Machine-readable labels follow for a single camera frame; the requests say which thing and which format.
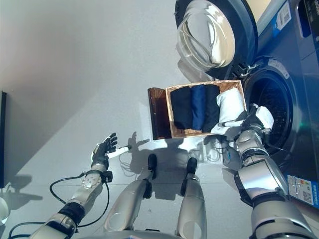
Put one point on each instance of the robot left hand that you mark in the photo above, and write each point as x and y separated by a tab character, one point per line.
101	155

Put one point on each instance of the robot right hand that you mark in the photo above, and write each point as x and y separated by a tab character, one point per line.
261	117

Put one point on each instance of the white garment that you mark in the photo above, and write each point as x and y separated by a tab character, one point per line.
230	107

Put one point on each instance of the dark navy garment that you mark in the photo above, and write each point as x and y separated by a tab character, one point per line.
211	104

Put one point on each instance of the blue garment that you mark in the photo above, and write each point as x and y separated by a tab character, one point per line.
198	107

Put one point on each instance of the black garment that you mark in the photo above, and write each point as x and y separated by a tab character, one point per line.
182	107

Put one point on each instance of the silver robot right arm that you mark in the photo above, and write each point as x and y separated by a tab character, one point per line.
264	179

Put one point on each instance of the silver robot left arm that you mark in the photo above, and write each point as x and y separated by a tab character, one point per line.
84	191

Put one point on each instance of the grey front-load washing machine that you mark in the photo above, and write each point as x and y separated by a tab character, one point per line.
306	99

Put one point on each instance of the shallow wicker laundry basket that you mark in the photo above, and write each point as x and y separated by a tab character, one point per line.
230	85

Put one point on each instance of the energy label sticker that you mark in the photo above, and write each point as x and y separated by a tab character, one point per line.
301	189

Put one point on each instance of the round glass washer door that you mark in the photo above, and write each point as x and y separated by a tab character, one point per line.
211	32

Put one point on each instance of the grey partition panel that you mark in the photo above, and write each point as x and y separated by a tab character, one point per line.
2	139

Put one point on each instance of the robot right leg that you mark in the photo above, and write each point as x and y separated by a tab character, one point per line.
192	206

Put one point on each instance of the white cylindrical device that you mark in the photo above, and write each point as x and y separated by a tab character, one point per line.
3	210

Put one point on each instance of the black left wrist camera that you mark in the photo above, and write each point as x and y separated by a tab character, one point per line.
106	177

